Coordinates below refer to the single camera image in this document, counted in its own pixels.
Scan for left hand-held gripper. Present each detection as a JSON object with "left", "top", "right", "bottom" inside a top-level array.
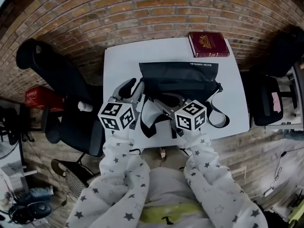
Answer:
[{"left": 97, "top": 78, "right": 145, "bottom": 131}]

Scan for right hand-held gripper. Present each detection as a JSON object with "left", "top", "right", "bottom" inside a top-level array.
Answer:
[{"left": 153, "top": 93, "right": 207, "bottom": 139}]

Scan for black bag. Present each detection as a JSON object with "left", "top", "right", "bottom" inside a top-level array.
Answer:
[{"left": 138, "top": 61, "right": 230, "bottom": 139}]

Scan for person's right forearm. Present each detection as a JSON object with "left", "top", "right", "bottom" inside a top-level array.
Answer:
[{"left": 183, "top": 130, "right": 269, "bottom": 228}]

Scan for person's left forearm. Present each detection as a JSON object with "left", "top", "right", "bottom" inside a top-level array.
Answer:
[{"left": 65, "top": 129, "right": 151, "bottom": 228}]

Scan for small white figurine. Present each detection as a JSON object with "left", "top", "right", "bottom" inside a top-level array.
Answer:
[{"left": 77, "top": 100, "right": 94, "bottom": 112}]

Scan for black office chair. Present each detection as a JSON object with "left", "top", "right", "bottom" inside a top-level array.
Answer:
[{"left": 16, "top": 38, "right": 106, "bottom": 158}]

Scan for dark red book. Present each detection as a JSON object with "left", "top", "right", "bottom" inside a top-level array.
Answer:
[{"left": 188, "top": 31, "right": 230, "bottom": 58}]

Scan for person's torso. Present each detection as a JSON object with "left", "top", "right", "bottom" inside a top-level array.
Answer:
[{"left": 139, "top": 167, "right": 208, "bottom": 228}]

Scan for red cardboard box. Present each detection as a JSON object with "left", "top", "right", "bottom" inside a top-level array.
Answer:
[{"left": 24, "top": 86, "right": 65, "bottom": 109}]

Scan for black chair with pink note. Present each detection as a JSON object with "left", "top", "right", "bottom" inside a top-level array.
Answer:
[{"left": 247, "top": 27, "right": 304, "bottom": 127}]

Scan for woven slipper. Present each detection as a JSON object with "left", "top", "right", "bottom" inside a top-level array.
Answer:
[{"left": 50, "top": 159, "right": 96, "bottom": 197}]

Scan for pink paper note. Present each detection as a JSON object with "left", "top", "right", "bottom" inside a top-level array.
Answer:
[{"left": 271, "top": 92, "right": 282, "bottom": 112}]

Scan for standing fan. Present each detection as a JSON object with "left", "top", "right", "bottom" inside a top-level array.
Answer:
[{"left": 0, "top": 140, "right": 20, "bottom": 161}]

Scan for black headphones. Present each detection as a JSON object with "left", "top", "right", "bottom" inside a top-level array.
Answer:
[{"left": 8, "top": 200, "right": 53, "bottom": 224}]

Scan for black cable with plug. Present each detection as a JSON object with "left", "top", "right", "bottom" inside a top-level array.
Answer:
[{"left": 263, "top": 150, "right": 288, "bottom": 197}]

